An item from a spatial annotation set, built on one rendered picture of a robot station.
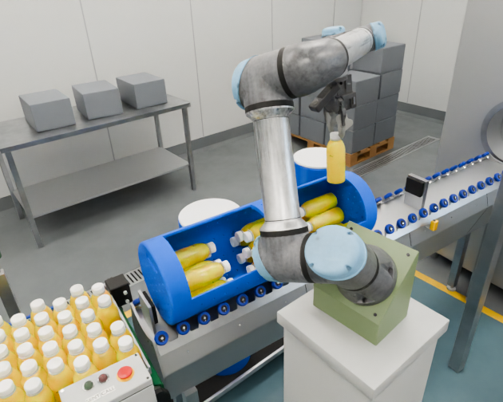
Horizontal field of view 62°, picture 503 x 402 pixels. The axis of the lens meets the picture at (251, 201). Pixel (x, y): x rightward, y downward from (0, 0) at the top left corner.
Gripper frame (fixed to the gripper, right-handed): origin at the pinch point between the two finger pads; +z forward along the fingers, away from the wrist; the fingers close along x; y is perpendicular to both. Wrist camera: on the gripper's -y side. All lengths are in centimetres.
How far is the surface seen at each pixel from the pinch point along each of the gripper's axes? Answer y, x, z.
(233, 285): -53, -8, 33
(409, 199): 53, 13, 51
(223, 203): -27, 48, 33
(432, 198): 68, 11, 56
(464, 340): 62, -16, 127
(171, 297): -73, -8, 26
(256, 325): -47, -5, 57
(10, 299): -117, 39, 32
